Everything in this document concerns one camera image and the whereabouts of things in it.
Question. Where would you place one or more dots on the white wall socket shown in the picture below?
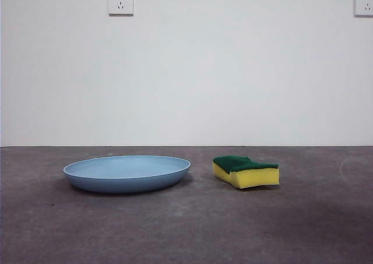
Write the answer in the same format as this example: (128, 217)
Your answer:
(120, 2)
(364, 3)

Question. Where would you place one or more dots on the blue round plate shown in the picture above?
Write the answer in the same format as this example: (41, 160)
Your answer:
(128, 175)

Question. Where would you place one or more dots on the yellow sponge with green pad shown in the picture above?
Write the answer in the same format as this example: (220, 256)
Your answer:
(253, 178)

